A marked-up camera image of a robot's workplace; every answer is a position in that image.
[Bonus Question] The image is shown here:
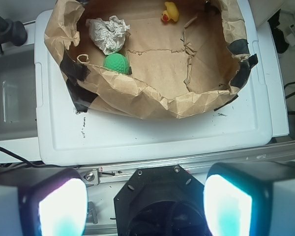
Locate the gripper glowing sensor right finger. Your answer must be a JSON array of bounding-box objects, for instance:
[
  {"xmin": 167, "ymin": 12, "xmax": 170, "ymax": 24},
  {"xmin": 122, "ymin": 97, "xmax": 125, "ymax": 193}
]
[{"xmin": 204, "ymin": 161, "xmax": 295, "ymax": 236}]

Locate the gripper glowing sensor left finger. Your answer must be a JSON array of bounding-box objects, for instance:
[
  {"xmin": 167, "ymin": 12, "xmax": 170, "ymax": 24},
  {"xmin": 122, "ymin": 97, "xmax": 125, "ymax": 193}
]
[{"xmin": 0, "ymin": 168, "xmax": 88, "ymax": 236}]

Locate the crumpled white paper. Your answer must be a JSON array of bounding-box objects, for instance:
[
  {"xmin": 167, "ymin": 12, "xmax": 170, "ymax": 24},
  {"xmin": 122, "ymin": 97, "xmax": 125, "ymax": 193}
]
[{"xmin": 86, "ymin": 15, "xmax": 131, "ymax": 56}]

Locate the white plastic bin lid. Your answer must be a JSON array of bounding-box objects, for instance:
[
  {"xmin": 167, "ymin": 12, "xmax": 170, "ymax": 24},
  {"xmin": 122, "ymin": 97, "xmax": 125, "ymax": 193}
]
[{"xmin": 34, "ymin": 10, "xmax": 272, "ymax": 166}]

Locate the clear plastic bin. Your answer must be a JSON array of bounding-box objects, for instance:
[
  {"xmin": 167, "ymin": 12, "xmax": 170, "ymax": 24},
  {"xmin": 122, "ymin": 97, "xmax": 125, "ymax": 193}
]
[{"xmin": 0, "ymin": 44, "xmax": 37, "ymax": 141}]

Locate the brown paper bag tray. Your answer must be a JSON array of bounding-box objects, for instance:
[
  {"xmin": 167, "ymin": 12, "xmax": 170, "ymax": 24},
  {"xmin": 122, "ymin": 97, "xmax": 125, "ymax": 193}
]
[{"xmin": 44, "ymin": 0, "xmax": 258, "ymax": 119}]

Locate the green dimpled ball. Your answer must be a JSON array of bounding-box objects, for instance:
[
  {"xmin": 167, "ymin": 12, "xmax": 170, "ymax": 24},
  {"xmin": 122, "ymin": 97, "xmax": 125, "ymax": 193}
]
[{"xmin": 103, "ymin": 53, "xmax": 130, "ymax": 74}]

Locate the black clamp knob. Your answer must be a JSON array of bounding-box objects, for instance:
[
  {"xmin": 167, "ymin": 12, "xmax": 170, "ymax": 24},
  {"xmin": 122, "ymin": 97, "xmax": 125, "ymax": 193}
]
[{"xmin": 0, "ymin": 16, "xmax": 28, "ymax": 55}]

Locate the yellow rubber duck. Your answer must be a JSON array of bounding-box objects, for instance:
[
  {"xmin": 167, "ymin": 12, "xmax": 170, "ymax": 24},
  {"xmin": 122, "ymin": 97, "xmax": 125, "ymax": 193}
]
[{"xmin": 161, "ymin": 1, "xmax": 179, "ymax": 22}]

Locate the aluminium extrusion rail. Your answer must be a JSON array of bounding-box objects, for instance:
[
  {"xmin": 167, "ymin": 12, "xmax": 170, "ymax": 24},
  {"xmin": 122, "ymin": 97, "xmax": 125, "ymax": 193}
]
[{"xmin": 77, "ymin": 140, "xmax": 295, "ymax": 185}]

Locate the black octagonal mount plate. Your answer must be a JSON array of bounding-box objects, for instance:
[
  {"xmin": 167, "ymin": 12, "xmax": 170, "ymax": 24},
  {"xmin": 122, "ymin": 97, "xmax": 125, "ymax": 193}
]
[{"xmin": 114, "ymin": 165, "xmax": 211, "ymax": 236}]

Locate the black cable left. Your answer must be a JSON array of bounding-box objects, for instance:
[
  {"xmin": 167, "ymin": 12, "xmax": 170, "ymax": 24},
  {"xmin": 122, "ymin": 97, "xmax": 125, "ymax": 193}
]
[{"xmin": 0, "ymin": 144, "xmax": 47, "ymax": 169}]

